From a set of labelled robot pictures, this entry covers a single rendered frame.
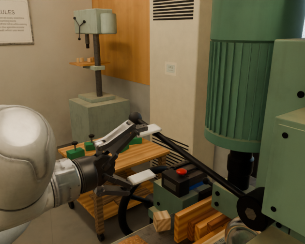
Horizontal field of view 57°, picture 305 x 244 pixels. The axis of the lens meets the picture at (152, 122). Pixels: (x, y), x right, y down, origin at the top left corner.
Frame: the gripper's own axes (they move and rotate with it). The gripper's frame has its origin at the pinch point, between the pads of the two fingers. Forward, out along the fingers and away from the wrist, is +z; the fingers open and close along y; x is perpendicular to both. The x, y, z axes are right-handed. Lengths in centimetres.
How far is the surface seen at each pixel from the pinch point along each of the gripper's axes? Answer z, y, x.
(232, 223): 0.3, -1.2, -25.9
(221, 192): 10.5, -5.9, -15.5
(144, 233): -4.2, -20.6, -5.8
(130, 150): 66, -79, 103
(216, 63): 6.4, 24.9, -9.2
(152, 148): 81, -77, 95
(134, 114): -0.8, 7.2, 7.7
